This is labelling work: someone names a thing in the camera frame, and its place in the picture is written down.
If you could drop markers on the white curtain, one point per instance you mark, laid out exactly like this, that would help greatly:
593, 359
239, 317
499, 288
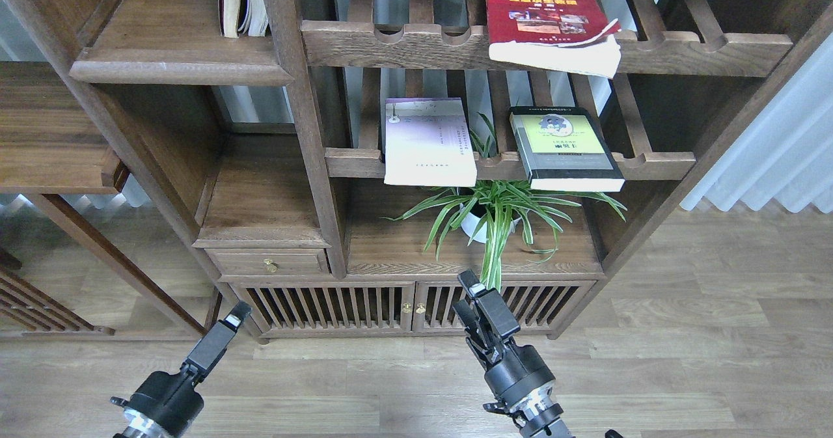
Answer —
785, 154

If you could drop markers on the white plant pot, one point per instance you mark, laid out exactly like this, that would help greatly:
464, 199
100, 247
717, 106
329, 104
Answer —
475, 224

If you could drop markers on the green and grey book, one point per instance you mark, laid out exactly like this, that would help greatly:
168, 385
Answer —
563, 150

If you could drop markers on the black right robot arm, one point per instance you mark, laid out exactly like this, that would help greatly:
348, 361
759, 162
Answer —
541, 427

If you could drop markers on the brass drawer knob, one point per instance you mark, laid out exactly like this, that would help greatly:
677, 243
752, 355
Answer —
269, 266

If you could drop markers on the upright books on shelf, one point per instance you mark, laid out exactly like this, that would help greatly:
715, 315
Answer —
239, 17

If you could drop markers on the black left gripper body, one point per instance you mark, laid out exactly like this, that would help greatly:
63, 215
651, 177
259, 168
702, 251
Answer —
164, 405

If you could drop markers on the wooden side furniture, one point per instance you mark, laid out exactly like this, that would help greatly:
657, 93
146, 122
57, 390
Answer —
113, 274

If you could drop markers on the red cover book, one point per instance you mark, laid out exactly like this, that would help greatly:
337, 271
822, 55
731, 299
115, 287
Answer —
572, 36

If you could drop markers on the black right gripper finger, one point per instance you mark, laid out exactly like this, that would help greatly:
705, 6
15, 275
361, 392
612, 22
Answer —
479, 337
502, 321

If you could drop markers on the green spider plant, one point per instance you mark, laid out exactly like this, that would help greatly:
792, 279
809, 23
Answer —
506, 196

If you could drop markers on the pale lavender book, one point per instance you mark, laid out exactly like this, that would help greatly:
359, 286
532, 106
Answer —
427, 143

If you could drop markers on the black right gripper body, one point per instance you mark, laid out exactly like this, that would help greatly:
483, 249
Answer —
520, 381

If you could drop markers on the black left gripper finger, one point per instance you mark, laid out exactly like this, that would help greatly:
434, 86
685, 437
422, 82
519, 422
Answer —
208, 351

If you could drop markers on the dark wooden bookshelf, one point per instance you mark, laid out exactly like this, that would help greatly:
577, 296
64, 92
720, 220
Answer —
269, 147

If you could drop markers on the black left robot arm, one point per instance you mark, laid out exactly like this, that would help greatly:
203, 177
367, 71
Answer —
165, 404

